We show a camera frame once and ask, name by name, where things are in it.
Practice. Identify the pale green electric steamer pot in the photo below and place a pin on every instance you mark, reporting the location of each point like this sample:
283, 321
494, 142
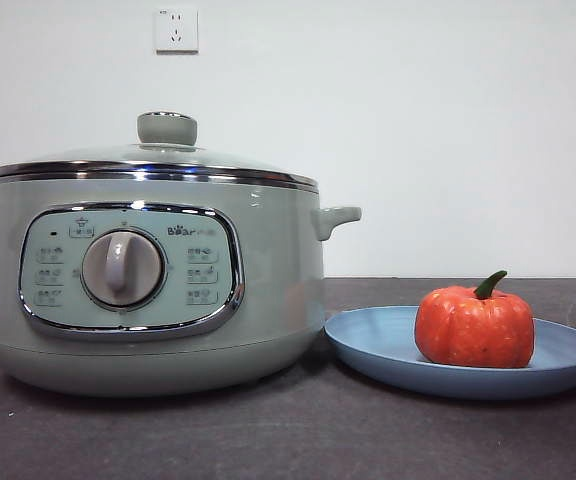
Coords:
278, 280

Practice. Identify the blue round plate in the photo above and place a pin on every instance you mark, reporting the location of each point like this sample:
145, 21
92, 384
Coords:
368, 340

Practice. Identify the glass lid with green knob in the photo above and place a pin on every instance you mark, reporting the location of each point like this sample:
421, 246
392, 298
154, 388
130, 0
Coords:
167, 131

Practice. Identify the orange pumpkin with green stem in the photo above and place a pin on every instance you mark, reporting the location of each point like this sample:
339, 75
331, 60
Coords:
473, 330

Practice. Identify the white wall socket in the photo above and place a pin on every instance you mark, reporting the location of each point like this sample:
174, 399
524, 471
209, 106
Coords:
177, 30

